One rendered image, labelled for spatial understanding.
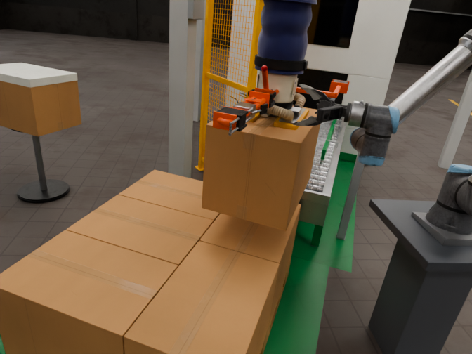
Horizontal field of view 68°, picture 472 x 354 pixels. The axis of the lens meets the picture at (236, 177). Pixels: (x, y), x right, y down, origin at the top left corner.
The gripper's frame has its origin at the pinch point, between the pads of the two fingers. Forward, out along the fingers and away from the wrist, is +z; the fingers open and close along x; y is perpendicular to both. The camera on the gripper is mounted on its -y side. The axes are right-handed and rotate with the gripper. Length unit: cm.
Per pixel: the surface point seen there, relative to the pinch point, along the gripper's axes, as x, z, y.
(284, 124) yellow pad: -11.4, 5.0, 11.4
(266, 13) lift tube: 30.2, 20.7, 20.9
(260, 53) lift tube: 15.0, 20.9, 19.9
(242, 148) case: -20.0, 17.6, -3.6
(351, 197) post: -87, -35, 118
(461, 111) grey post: -52, -142, 345
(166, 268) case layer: -70, 38, -29
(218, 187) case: -40.2, 27.0, -3.4
